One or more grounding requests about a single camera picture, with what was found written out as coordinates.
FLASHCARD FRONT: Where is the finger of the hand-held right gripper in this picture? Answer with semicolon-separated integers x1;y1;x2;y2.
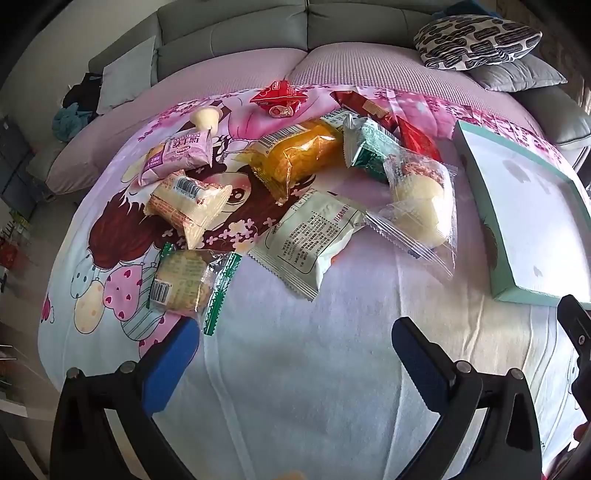
556;295;591;398

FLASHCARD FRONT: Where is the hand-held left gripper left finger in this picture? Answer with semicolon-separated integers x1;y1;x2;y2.
50;318;201;480

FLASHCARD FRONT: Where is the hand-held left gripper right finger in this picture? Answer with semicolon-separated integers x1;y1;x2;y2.
392;316;542;480

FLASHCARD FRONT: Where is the green-edged clear cookie packet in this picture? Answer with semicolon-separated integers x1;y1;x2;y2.
148;243;243;336

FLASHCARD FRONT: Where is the teal cardboard box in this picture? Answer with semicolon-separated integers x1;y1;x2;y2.
452;121;591;310

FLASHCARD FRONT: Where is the cream cake packet with barcode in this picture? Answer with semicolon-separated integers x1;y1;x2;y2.
144;170;233;250

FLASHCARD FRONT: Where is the clear packet of white pastry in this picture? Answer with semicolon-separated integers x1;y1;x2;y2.
367;154;458;282

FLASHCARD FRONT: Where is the pale green snack packet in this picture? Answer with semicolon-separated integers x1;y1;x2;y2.
248;190;368;302

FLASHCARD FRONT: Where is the purple snack packet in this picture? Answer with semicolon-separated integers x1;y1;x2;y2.
139;129;214;185

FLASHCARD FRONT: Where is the dark green biscuit packet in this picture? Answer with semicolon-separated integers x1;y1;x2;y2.
342;113;407;185

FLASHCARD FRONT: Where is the red gold snack packet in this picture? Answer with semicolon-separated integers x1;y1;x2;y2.
397;117;443;163

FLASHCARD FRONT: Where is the yellow bread packet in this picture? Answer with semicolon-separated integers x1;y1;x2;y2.
238;117;352;204

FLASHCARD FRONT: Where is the cream pudding cup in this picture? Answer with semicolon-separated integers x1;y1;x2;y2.
190;107;220;131

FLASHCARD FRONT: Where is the dark red biscuit packet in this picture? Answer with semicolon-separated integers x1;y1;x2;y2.
330;90;399;134

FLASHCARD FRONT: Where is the red triangular snack packet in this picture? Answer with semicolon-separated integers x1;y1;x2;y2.
249;80;309;118

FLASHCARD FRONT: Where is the printed cartoon blanket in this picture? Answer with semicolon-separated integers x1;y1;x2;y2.
39;83;591;480

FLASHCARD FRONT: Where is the colourful printed bag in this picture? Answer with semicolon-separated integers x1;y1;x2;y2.
0;208;29;274

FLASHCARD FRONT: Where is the dark storage cabinet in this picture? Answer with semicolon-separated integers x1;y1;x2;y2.
0;115;35;199

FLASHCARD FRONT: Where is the teal cloth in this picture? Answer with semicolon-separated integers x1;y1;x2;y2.
52;102;93;141

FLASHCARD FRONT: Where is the pale grey pillow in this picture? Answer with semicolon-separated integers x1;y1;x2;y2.
95;36;158;114

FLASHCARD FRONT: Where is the black white patterned pillow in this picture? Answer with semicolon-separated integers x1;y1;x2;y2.
413;15;542;71

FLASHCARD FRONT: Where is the dark blue cloth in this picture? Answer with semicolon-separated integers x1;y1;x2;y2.
443;0;504;19

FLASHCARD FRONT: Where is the grey sofa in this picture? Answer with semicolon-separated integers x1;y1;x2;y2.
88;0;591;167

